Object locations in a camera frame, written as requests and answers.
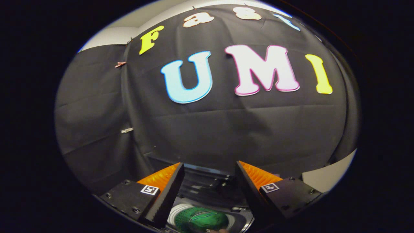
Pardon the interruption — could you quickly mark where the black backdrop cloth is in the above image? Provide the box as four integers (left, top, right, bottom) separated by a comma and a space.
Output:
53, 3, 361, 198

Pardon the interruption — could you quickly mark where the green polo shirt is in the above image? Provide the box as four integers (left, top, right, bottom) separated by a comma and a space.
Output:
175, 207, 230, 233

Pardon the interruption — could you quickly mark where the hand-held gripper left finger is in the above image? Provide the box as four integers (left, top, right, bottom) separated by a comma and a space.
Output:
99, 162, 185, 229

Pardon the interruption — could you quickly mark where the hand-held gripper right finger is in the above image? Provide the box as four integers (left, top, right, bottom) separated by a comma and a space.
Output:
235, 161, 323, 228

